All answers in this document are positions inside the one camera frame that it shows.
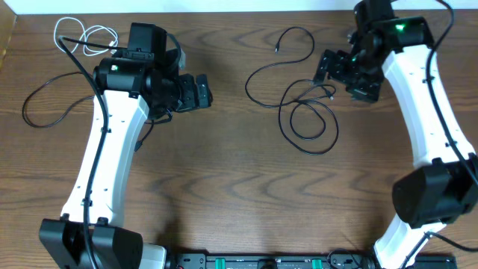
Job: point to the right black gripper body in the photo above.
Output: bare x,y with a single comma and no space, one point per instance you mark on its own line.
364,78

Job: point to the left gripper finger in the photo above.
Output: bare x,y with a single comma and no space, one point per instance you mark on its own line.
205,97
188,93

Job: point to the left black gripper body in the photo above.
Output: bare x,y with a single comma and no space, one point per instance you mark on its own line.
172,98

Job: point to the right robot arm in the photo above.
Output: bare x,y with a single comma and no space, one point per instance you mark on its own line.
443,184

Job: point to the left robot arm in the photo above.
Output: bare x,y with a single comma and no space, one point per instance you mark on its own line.
141,84

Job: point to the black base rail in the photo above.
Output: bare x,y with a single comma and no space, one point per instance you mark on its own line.
203,261

